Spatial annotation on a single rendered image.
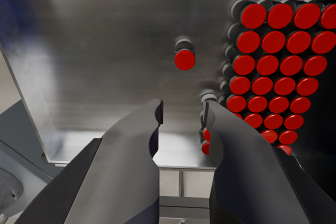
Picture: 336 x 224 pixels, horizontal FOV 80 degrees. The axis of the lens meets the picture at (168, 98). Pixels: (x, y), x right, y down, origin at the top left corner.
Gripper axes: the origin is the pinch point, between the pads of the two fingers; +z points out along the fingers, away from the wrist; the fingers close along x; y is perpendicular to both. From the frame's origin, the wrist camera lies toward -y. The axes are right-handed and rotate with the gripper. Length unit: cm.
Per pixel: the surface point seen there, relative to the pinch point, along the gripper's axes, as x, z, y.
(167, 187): -4, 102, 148
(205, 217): 17, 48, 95
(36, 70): -19.0, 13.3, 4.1
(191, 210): 10, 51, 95
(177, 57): -0.5, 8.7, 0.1
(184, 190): 7, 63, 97
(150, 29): -3.7, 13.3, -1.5
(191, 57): 0.8, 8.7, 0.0
